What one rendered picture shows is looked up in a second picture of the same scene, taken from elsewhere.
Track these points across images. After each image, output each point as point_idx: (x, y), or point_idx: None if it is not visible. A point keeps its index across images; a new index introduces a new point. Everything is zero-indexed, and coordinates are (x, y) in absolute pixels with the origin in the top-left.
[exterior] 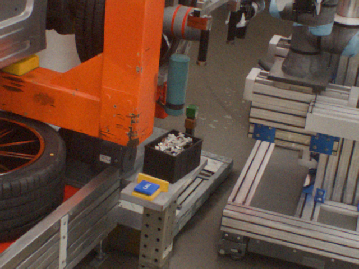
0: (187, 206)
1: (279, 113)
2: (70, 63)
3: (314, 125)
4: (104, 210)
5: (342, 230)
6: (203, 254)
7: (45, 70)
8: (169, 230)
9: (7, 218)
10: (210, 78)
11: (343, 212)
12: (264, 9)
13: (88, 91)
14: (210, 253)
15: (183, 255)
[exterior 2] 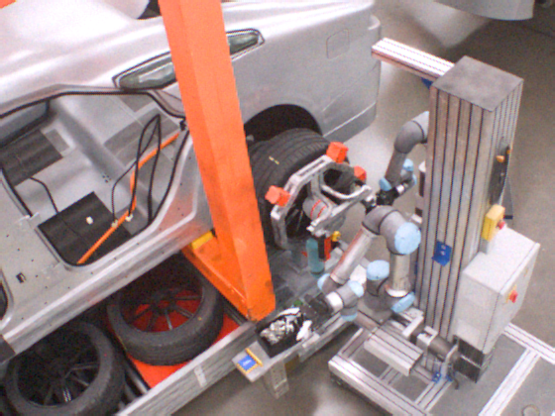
0: (327, 333)
1: (362, 320)
2: None
3: (370, 349)
4: (243, 348)
5: (404, 399)
6: (322, 376)
7: (214, 243)
8: (277, 375)
9: (166, 358)
10: None
11: (420, 378)
12: (546, 52)
13: (226, 278)
14: (328, 376)
15: (308, 373)
